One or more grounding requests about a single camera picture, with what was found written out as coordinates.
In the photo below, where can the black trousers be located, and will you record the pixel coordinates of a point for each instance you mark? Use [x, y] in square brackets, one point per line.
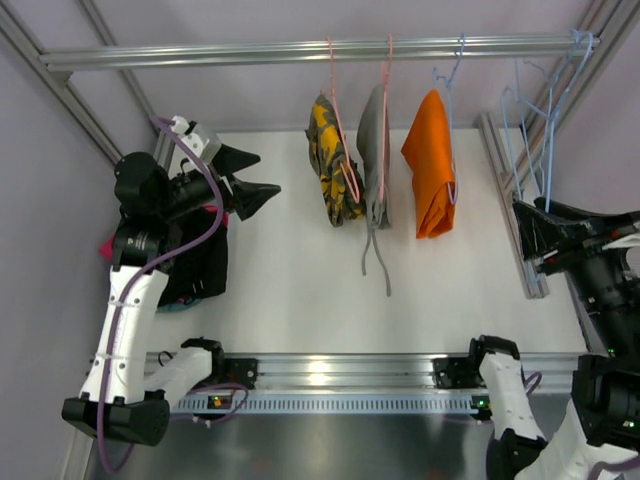
[201, 272]

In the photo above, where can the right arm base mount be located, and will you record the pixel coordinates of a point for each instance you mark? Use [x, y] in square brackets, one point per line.
[460, 374]

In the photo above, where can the pink hanger with grey trousers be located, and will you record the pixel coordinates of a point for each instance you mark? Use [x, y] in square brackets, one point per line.
[385, 71]

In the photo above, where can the orange trousers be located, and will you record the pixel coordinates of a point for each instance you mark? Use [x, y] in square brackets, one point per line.
[427, 151]

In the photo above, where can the blue hanger with orange trousers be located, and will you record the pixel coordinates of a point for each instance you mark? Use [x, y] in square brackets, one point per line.
[448, 83]

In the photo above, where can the pink trousers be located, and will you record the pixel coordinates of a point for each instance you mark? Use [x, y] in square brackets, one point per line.
[106, 250]

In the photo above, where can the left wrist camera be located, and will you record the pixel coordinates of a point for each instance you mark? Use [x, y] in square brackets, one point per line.
[196, 139]

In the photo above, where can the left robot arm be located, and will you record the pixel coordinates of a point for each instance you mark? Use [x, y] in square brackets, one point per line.
[170, 245]

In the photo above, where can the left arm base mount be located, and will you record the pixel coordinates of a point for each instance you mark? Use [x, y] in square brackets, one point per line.
[241, 374]

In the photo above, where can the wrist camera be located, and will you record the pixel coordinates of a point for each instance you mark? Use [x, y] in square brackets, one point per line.
[196, 139]
[624, 254]

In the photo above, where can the grey trousers with drawstrings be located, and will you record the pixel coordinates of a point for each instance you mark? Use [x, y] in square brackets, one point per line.
[369, 146]

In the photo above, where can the light blue wire hanger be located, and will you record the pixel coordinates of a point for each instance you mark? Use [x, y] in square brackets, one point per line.
[539, 117]

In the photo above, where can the camouflage trousers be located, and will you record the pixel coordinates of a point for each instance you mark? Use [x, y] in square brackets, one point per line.
[326, 155]

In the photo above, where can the blue hanger with black trousers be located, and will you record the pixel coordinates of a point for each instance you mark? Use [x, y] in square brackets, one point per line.
[519, 174]

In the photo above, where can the slotted grey cable duct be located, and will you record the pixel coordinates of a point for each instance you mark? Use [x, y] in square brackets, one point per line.
[329, 403]

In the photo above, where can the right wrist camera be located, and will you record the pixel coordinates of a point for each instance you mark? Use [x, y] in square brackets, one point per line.
[624, 254]

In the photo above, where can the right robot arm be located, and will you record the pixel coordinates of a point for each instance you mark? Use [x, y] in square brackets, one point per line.
[599, 435]

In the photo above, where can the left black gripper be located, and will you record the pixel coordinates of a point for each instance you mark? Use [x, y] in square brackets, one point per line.
[228, 185]

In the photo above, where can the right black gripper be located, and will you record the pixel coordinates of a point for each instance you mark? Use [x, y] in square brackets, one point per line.
[558, 249]

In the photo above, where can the aluminium hanging rail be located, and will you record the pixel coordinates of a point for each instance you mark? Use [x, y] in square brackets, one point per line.
[174, 56]

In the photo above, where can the teal plastic bin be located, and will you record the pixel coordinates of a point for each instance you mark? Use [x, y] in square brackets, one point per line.
[180, 305]

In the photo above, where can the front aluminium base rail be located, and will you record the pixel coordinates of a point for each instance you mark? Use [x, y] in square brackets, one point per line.
[385, 372]

